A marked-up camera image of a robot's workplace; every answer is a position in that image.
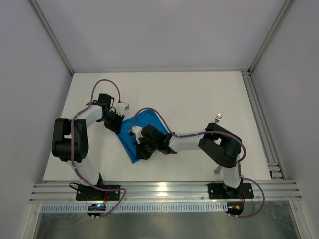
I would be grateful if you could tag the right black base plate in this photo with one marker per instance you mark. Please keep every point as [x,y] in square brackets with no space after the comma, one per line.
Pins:
[221,191]

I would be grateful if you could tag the aluminium frame post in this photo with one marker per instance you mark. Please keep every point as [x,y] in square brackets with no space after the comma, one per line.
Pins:
[278,21]
[50,34]

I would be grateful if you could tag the silver fork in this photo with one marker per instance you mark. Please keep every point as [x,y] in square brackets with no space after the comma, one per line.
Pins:
[218,118]

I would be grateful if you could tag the silver table knife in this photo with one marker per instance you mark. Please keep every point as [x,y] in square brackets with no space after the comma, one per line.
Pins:
[217,170]

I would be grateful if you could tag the left controller board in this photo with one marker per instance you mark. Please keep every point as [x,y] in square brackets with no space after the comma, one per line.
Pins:
[94,211]

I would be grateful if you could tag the right controller board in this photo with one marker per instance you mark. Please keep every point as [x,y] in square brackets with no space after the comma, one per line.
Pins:
[234,209]

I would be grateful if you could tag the slotted grey cable duct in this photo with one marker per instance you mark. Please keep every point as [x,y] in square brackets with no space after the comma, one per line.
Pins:
[138,207]

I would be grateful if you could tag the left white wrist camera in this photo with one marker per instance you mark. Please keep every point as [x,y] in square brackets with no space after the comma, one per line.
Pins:
[121,107]

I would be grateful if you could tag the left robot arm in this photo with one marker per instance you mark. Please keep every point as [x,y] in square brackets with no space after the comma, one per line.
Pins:
[70,141]

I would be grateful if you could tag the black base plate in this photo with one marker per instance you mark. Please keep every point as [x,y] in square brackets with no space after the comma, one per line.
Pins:
[88,193]
[221,191]

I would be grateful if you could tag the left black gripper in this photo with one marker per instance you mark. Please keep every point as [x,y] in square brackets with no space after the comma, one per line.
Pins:
[114,123]

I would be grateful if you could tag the controller board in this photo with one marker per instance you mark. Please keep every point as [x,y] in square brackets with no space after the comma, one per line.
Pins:
[94,211]
[234,209]

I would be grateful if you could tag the left aluminium frame post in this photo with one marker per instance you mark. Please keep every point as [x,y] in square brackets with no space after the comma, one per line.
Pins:
[50,34]

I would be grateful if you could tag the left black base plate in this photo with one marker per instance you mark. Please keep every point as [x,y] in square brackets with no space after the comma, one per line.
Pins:
[88,193]

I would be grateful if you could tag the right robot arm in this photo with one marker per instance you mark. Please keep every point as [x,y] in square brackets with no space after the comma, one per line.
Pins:
[224,148]

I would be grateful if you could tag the blue satin napkin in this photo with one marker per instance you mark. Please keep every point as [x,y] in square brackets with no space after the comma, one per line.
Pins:
[142,119]

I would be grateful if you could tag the aluminium front rail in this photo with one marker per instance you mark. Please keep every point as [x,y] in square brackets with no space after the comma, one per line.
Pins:
[195,191]

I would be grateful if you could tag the right aluminium side rail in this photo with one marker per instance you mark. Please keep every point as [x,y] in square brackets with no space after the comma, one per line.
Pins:
[267,142]

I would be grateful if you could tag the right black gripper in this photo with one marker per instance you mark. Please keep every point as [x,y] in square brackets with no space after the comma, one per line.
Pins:
[142,149]

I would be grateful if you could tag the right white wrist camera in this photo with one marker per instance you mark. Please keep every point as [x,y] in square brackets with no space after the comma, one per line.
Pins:
[136,131]

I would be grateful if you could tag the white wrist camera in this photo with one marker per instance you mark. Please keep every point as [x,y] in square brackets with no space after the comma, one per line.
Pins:
[136,131]
[121,107]

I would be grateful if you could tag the right aluminium frame post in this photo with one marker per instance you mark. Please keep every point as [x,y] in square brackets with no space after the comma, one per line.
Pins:
[278,21]

